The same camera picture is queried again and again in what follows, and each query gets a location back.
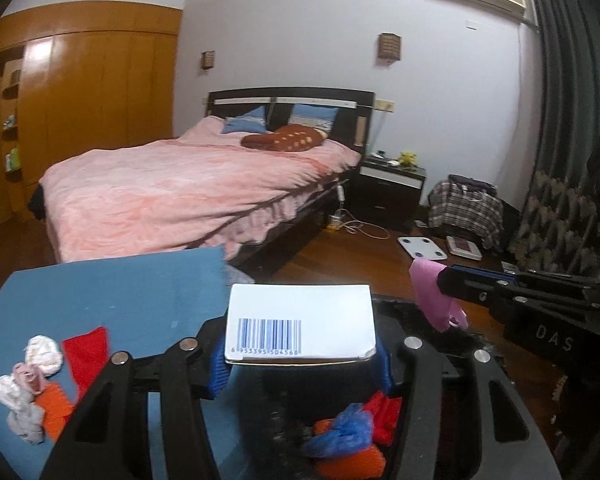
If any dark purple garment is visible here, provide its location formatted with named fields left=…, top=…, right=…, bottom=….
left=447, top=174, right=498, bottom=196

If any brown dotted pillow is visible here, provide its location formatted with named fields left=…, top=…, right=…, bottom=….
left=241, top=126, right=329, bottom=153

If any pink cloth piece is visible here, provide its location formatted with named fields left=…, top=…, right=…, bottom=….
left=409, top=258, right=468, bottom=332

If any red glove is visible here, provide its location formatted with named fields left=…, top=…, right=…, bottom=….
left=362, top=391, right=401, bottom=447

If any plaid bag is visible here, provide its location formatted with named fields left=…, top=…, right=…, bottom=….
left=427, top=180, right=505, bottom=251

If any pink tissue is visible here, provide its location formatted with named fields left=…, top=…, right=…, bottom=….
left=11, top=364, right=46, bottom=395

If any white bathroom scale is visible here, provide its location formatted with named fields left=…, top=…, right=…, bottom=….
left=398, top=235, right=448, bottom=262

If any black bag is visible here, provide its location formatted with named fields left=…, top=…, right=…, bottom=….
left=497, top=200, right=523, bottom=251

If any dark nightstand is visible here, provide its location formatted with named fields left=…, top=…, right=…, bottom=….
left=351, top=155, right=427, bottom=226

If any dark wooden bed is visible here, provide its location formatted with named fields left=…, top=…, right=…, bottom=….
left=27, top=87, right=376, bottom=281

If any white cable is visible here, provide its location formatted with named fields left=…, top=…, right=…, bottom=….
left=340, top=217, right=390, bottom=241

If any black trash bin with bag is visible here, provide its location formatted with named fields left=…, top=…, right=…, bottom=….
left=200, top=295, right=511, bottom=480

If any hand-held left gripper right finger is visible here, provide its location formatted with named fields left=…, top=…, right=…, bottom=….
left=374, top=335, right=563, bottom=480

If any patterned dark curtain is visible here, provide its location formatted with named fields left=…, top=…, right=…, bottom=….
left=507, top=0, right=600, bottom=411

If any blue table cloth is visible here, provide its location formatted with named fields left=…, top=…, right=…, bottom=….
left=0, top=246, right=228, bottom=480

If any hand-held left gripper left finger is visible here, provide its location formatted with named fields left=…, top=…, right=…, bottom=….
left=40, top=315, right=232, bottom=480

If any grey quilted cloth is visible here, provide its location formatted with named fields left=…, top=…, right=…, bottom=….
left=222, top=265, right=256, bottom=286

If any white cardboard box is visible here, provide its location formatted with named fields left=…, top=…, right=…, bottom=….
left=224, top=284, right=378, bottom=365

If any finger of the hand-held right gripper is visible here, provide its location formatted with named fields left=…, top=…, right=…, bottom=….
left=451, top=264, right=600, bottom=291
left=436, top=271, right=600, bottom=311

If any pink blanket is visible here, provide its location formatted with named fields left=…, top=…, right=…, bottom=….
left=39, top=116, right=362, bottom=263

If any white and red scale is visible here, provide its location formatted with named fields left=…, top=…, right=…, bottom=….
left=446, top=236, right=483, bottom=262

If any red cloth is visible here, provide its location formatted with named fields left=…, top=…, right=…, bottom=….
left=61, top=326, right=110, bottom=403

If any orange mesh cloth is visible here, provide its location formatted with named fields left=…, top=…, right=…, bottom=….
left=32, top=382, right=78, bottom=442
left=312, top=417, right=386, bottom=478

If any blue pillow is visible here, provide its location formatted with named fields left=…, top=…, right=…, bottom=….
left=221, top=106, right=268, bottom=136
left=287, top=104, right=340, bottom=136

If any wooden wardrobe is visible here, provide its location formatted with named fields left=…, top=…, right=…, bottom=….
left=0, top=1, right=183, bottom=221

